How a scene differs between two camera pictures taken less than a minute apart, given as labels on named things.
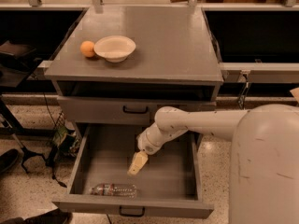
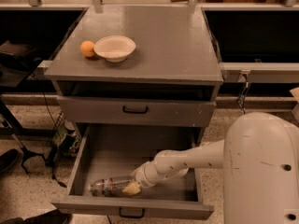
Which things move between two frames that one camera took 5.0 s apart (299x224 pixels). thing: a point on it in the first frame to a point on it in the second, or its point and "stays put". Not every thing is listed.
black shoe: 7,160 stays put
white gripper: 147,145 to 142,175
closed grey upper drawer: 122,110 stays put
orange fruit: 88,49 stays put
